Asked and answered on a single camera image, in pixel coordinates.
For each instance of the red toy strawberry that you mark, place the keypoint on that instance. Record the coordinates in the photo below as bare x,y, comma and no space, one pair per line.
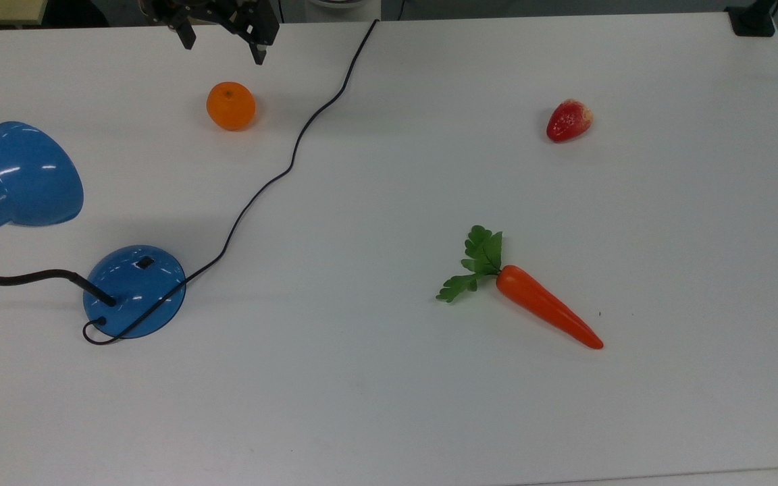
568,121

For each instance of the orange toy carrot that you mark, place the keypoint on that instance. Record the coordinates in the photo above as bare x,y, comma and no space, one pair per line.
544,305

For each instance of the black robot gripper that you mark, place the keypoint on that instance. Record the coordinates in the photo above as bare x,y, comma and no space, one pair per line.
240,13

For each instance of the blue desk lamp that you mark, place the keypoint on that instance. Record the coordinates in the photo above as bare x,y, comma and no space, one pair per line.
24,175

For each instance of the orange toy fruit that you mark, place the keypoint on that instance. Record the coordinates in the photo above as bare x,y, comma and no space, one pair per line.
230,106

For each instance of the black table clamp mount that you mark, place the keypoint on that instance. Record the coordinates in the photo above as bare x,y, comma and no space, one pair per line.
752,19

